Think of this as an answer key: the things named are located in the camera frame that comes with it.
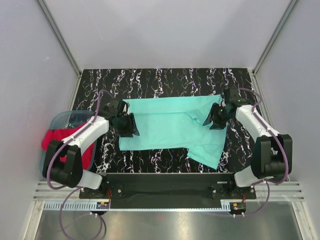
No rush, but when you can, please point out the aluminium frame rail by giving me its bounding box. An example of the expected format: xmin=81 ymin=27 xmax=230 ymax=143
xmin=33 ymin=181 xmax=305 ymax=202

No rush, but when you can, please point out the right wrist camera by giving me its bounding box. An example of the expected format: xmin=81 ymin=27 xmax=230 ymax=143
xmin=221 ymin=88 xmax=250 ymax=107

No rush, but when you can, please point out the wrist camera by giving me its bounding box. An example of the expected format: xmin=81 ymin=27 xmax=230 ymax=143
xmin=98 ymin=98 xmax=129 ymax=119
xmin=221 ymin=88 xmax=250 ymax=107

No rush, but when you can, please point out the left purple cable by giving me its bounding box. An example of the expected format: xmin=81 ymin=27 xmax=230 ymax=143
xmin=46 ymin=89 xmax=113 ymax=238

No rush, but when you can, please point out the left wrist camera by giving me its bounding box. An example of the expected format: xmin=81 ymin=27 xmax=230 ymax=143
xmin=98 ymin=98 xmax=129 ymax=119

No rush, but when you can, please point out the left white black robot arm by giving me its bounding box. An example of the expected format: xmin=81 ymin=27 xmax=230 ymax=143
xmin=42 ymin=113 xmax=140 ymax=198

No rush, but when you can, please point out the white slotted cable duct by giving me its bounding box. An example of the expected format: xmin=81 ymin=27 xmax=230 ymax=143
xmin=43 ymin=201 xmax=232 ymax=211

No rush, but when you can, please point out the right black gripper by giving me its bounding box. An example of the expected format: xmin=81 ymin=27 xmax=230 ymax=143
xmin=203 ymin=102 xmax=233 ymax=131

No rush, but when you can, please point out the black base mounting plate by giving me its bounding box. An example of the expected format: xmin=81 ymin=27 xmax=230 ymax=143
xmin=79 ymin=172 xmax=257 ymax=200

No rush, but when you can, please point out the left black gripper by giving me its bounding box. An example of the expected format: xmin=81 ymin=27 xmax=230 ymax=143
xmin=115 ymin=112 xmax=139 ymax=138

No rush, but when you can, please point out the translucent blue plastic basket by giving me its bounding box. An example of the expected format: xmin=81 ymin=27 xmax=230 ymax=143
xmin=39 ymin=110 xmax=94 ymax=173

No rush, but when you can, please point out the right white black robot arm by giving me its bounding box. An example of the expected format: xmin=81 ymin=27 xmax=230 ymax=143
xmin=203 ymin=102 xmax=293 ymax=199

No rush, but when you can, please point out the red t shirt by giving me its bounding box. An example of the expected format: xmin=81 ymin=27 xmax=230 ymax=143
xmin=41 ymin=123 xmax=96 ymax=170

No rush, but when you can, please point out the teal t shirt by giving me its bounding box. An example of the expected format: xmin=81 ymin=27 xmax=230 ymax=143
xmin=119 ymin=95 xmax=227 ymax=169

